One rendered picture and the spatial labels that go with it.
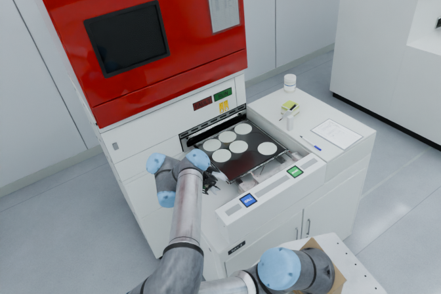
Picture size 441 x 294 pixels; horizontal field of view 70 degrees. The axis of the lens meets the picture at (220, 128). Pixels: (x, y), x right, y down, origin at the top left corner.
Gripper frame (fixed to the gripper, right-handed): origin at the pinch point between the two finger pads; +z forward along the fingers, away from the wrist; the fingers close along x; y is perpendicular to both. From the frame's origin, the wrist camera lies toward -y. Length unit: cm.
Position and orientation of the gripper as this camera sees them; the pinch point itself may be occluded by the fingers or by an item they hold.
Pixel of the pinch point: (220, 182)
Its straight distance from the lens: 133.5
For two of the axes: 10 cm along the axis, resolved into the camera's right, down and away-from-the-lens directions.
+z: 7.1, 3.4, 6.2
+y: 4.6, 4.4, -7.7
